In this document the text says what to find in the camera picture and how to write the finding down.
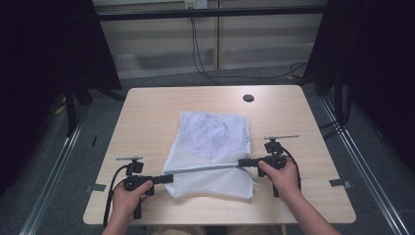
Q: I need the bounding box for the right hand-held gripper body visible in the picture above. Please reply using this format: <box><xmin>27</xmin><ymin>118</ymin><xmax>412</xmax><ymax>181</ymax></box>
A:
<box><xmin>257</xmin><ymin>134</ymin><xmax>300</xmax><ymax>199</ymax></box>

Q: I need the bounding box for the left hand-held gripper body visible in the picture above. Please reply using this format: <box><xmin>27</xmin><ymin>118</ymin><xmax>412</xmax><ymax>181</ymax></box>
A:
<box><xmin>115</xmin><ymin>156</ymin><xmax>156</xmax><ymax>220</ymax></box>

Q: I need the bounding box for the white mesh laundry bag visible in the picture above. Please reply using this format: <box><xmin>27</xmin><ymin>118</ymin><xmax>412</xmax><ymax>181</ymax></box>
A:
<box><xmin>161</xmin><ymin>110</ymin><xmax>262</xmax><ymax>201</ymax></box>

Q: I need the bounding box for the person's left hand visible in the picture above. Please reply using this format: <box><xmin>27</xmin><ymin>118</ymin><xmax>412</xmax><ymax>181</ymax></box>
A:
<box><xmin>112</xmin><ymin>179</ymin><xmax>154</xmax><ymax>223</ymax></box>

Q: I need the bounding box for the person's right hand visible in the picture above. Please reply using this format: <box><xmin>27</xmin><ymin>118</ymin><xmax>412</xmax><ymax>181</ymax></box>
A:
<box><xmin>257</xmin><ymin>158</ymin><xmax>302</xmax><ymax>204</ymax></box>

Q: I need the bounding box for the grey tape strip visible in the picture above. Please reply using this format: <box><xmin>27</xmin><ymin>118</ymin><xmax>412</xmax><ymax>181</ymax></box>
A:
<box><xmin>83</xmin><ymin>183</ymin><xmax>108</xmax><ymax>194</ymax></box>
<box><xmin>328</xmin><ymin>177</ymin><xmax>353</xmax><ymax>190</ymax></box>

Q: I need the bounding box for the white crumpled garment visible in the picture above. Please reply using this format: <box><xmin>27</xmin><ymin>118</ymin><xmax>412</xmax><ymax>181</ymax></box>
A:
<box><xmin>180</xmin><ymin>112</ymin><xmax>250</xmax><ymax>160</ymax></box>

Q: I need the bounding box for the black metal stand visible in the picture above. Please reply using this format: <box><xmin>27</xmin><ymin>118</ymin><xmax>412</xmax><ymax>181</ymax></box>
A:
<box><xmin>63</xmin><ymin>77</ymin><xmax>96</xmax><ymax>138</ymax></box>
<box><xmin>332</xmin><ymin>63</ymin><xmax>347</xmax><ymax>132</ymax></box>

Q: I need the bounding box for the yellow floor item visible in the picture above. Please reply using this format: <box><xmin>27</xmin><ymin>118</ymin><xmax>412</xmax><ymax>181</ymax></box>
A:
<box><xmin>51</xmin><ymin>93</ymin><xmax>69</xmax><ymax>117</ymax></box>

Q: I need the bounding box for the black curtain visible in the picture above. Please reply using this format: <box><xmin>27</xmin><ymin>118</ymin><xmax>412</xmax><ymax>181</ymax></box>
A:
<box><xmin>0</xmin><ymin>0</ymin><xmax>122</xmax><ymax>199</ymax></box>
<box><xmin>303</xmin><ymin>0</ymin><xmax>415</xmax><ymax>172</ymax></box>

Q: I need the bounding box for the black horizontal bar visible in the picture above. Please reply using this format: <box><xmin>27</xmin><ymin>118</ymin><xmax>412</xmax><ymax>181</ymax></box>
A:
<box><xmin>95</xmin><ymin>5</ymin><xmax>328</xmax><ymax>23</ymax></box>

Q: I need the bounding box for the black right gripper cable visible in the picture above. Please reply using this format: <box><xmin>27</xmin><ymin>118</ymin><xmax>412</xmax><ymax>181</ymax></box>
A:
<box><xmin>279</xmin><ymin>146</ymin><xmax>302</xmax><ymax>192</ymax></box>

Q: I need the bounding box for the black cable bundle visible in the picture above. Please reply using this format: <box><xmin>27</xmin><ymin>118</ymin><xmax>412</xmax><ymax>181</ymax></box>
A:
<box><xmin>317</xmin><ymin>91</ymin><xmax>352</xmax><ymax>141</ymax></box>

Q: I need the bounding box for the aluminium floor rail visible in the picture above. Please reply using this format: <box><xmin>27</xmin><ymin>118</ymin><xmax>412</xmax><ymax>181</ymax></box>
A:
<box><xmin>19</xmin><ymin>119</ymin><xmax>84</xmax><ymax>235</ymax></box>
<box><xmin>318</xmin><ymin>95</ymin><xmax>411</xmax><ymax>235</ymax></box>

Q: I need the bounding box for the black floor cable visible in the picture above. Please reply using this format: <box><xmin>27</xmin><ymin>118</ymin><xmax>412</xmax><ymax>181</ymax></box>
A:
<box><xmin>189</xmin><ymin>16</ymin><xmax>309</xmax><ymax>87</ymax></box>

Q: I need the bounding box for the wooden vertical post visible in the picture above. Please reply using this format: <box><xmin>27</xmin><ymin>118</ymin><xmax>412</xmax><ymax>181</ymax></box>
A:
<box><xmin>212</xmin><ymin>0</ymin><xmax>225</xmax><ymax>71</ymax></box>

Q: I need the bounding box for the white wall outlet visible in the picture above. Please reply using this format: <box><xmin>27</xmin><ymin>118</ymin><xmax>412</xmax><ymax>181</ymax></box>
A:
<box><xmin>183</xmin><ymin>0</ymin><xmax>209</xmax><ymax>10</ymax></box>

